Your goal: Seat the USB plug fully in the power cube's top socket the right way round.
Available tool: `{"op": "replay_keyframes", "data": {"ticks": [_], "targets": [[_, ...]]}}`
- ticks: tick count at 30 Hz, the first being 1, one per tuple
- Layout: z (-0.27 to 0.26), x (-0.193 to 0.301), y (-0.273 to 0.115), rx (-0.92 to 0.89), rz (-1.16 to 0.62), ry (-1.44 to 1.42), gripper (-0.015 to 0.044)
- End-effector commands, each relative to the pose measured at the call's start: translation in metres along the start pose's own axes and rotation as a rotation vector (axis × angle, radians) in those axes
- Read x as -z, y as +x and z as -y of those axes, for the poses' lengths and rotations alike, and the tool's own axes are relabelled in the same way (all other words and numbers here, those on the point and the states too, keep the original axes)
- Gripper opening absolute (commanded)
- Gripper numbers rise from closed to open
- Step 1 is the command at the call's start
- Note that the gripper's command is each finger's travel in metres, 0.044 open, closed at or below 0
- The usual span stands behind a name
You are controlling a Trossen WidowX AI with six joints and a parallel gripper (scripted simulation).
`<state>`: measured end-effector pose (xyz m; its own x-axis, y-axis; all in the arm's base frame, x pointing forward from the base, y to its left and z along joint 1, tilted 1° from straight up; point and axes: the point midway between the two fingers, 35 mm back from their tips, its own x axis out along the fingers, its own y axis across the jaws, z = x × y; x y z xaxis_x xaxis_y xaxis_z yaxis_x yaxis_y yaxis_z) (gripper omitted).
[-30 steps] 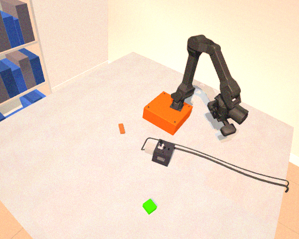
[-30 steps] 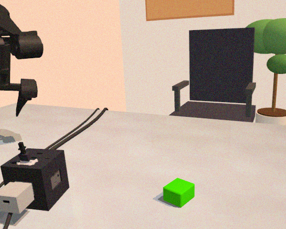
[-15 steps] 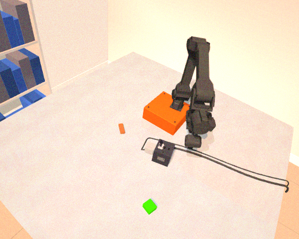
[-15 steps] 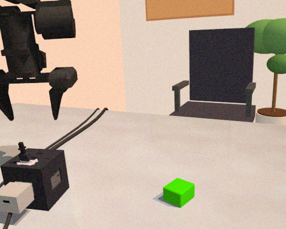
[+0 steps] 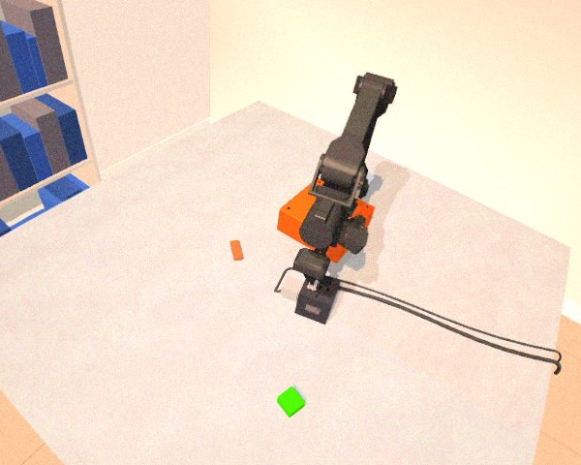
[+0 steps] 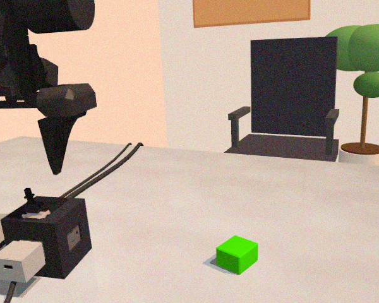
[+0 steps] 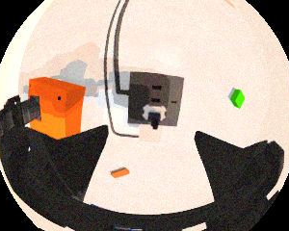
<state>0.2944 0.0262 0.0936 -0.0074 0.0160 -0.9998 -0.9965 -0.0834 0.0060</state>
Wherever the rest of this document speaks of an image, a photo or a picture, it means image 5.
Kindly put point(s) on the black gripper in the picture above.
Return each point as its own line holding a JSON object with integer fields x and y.
{"x": 314, "y": 263}

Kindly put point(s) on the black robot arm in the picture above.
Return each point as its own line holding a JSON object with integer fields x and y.
{"x": 343, "y": 171}

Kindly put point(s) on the green cube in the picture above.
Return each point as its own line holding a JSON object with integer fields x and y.
{"x": 290, "y": 401}

